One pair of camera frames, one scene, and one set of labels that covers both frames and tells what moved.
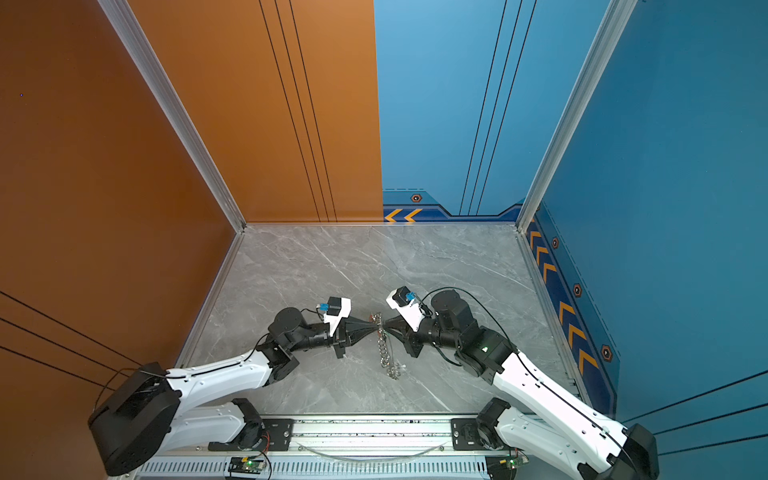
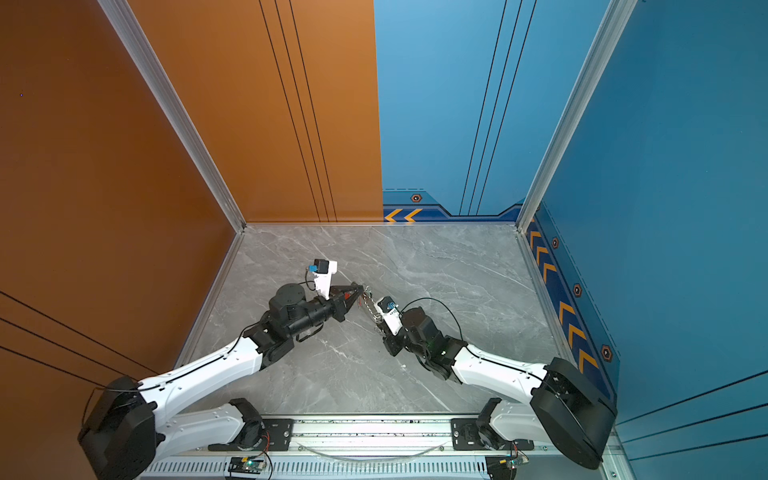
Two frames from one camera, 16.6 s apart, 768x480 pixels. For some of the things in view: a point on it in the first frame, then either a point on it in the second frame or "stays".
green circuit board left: [246, 465] stays
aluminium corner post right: [611, 29] stays
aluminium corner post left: [121, 15] stays
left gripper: [359, 328] → [338, 305]
